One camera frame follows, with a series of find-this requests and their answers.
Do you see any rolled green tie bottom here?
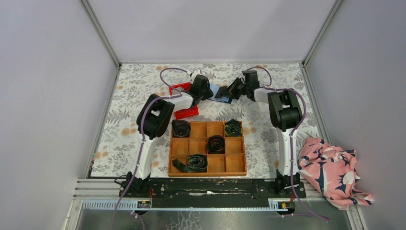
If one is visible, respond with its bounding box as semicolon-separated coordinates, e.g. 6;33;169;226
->
172;154;208;173

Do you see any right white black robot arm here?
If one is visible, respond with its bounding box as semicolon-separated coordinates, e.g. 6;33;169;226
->
217;68;306;197

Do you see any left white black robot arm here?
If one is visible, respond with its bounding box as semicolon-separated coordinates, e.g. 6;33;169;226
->
128;74;214;197

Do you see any rolled dark tie top left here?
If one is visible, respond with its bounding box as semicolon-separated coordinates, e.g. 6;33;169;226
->
171;119;191;138

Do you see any rolled dark tie centre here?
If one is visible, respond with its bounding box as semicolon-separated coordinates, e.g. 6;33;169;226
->
207;135;226;154

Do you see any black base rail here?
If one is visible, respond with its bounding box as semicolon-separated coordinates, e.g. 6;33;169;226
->
115;178;306;209

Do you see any wooden compartment tray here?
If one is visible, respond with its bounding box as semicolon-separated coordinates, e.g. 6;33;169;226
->
168;119;248;177

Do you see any pink floral cloth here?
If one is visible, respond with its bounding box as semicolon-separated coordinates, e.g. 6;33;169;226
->
298;137;373;210

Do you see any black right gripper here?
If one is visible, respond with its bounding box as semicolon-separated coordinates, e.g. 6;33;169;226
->
220;78;248;101

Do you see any rolled dark tie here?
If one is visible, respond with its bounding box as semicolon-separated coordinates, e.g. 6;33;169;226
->
171;119;191;138
207;135;226;154

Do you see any red plastic bin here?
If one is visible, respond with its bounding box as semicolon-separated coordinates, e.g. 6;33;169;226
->
168;82;199;119

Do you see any navy blue card holder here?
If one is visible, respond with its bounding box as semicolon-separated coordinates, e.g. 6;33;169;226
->
209;83;233;104

